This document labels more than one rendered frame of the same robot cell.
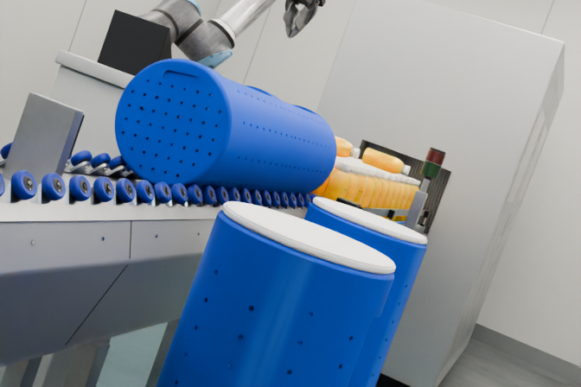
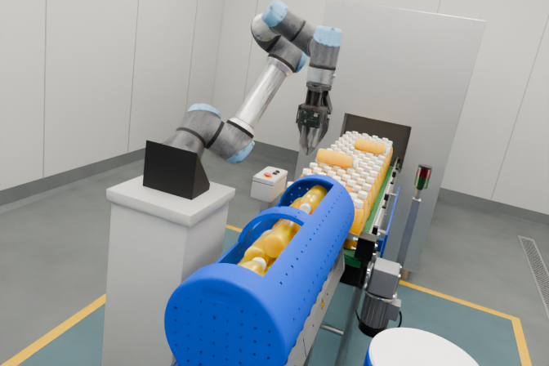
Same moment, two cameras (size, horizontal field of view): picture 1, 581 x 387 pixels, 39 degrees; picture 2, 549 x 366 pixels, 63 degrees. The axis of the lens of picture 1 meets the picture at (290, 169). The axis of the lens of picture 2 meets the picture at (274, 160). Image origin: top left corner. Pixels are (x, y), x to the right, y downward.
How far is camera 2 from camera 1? 1.15 m
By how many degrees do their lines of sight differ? 13
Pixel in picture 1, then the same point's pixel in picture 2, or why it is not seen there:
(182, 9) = (204, 121)
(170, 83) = (212, 301)
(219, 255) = not seen: outside the picture
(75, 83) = (128, 216)
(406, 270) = not seen: outside the picture
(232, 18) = (247, 115)
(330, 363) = not seen: outside the picture
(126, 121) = (176, 335)
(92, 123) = (149, 248)
